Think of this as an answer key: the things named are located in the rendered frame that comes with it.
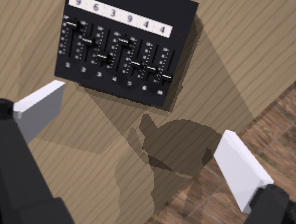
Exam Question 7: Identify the black lighting desk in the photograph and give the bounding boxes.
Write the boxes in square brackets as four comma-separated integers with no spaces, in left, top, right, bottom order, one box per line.
[54,0,199,107]

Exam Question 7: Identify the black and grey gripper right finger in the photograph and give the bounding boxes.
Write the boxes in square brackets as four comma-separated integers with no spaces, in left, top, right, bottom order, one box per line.
[214,130,296,224]

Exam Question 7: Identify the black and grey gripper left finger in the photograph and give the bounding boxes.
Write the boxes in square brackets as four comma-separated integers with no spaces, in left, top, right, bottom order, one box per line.
[0,80,75,224]

